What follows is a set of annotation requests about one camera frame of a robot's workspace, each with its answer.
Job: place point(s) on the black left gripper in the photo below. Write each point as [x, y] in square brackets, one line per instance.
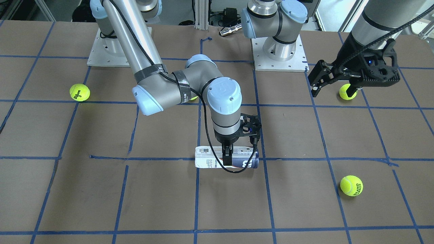
[350, 51]

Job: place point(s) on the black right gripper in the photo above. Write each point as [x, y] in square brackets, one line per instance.
[226, 138]

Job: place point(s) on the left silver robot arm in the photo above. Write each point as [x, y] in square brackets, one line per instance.
[283, 20]

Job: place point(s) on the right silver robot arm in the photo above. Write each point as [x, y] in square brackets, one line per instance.
[157, 89]

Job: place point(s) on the far yellow tennis ball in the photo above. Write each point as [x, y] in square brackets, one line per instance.
[347, 92]
[351, 186]

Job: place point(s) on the near yellow tennis ball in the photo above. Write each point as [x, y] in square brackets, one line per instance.
[79, 92]

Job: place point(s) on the metal cylinder connector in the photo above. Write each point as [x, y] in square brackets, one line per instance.
[226, 31]

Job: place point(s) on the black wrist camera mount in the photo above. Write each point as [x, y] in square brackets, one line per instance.
[250, 125]

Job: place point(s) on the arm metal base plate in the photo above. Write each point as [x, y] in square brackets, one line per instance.
[107, 53]
[270, 55]

